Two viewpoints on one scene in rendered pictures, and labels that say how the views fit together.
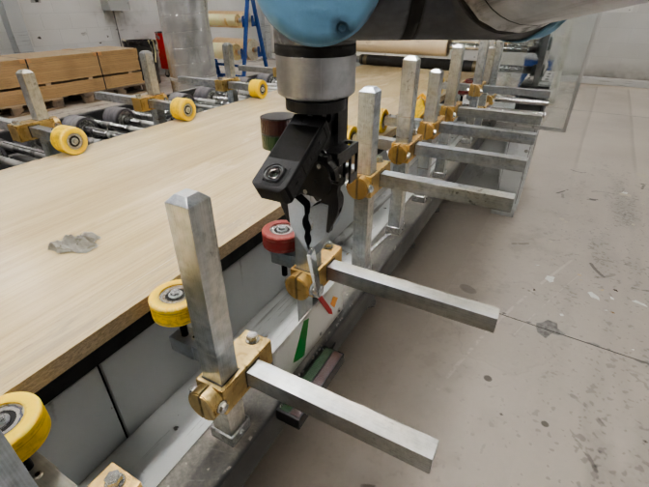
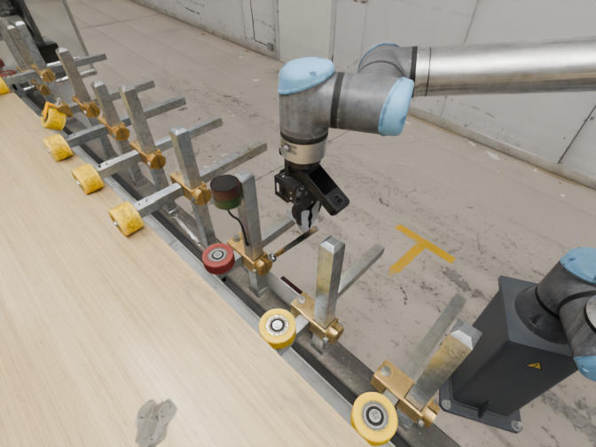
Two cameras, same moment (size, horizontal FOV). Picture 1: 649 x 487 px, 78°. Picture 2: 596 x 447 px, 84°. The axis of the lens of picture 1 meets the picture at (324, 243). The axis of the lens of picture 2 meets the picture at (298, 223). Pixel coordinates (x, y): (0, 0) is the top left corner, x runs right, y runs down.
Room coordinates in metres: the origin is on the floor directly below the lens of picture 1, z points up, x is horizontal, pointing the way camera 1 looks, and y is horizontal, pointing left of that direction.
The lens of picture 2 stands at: (0.36, 0.55, 1.56)
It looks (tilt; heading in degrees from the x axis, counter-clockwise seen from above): 45 degrees down; 285
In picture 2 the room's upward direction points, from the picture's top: straight up
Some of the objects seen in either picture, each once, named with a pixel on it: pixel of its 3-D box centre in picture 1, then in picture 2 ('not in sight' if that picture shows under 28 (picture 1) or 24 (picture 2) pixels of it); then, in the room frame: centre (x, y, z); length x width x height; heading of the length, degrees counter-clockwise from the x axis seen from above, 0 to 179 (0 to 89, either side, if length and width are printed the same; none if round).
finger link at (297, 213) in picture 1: (308, 217); (295, 216); (0.51, 0.02, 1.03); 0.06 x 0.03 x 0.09; 151
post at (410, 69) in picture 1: (402, 153); (152, 158); (1.06, -0.21, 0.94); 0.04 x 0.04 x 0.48; 61
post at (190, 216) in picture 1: (216, 352); (325, 310); (0.40, 0.15, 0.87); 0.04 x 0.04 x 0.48; 61
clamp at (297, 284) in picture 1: (313, 270); (248, 255); (0.64, 0.02, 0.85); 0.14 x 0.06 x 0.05; 151
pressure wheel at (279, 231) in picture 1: (283, 251); (221, 267); (0.70, 0.08, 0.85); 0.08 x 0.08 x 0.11
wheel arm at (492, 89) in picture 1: (490, 88); (54, 68); (1.95, -0.76, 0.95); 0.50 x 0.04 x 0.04; 61
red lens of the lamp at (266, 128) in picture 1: (279, 123); (225, 187); (0.65, 0.07, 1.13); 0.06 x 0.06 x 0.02
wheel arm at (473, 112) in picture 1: (485, 113); (113, 95); (1.48, -0.58, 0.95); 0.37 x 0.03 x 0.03; 61
